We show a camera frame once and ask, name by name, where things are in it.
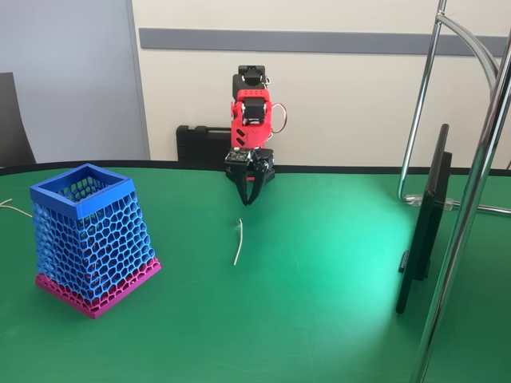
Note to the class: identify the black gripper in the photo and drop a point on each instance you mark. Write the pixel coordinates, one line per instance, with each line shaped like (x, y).
(260, 169)

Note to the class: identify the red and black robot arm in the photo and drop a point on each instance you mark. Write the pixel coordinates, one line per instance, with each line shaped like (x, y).
(249, 131)

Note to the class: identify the blue and magenta mesh basket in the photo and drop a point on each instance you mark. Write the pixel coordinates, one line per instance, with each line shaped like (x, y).
(80, 203)

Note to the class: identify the black plastic tool case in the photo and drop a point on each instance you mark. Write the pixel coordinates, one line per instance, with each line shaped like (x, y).
(203, 143)

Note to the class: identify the green cloth mat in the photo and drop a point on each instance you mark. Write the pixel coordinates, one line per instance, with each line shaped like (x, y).
(279, 299)

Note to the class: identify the clear plastic clip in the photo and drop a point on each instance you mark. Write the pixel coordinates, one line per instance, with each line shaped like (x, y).
(415, 198)

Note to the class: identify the chrome tube stand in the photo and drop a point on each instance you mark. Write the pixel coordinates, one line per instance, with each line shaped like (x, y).
(423, 80)

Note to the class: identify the black chair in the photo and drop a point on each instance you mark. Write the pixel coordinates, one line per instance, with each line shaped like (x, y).
(14, 127)

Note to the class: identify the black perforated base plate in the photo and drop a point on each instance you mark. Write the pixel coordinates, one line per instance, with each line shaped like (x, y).
(272, 175)

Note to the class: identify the small camera circuit board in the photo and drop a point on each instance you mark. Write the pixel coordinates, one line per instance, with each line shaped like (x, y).
(237, 156)

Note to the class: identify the grey wall rail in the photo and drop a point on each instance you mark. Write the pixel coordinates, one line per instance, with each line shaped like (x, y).
(359, 42)

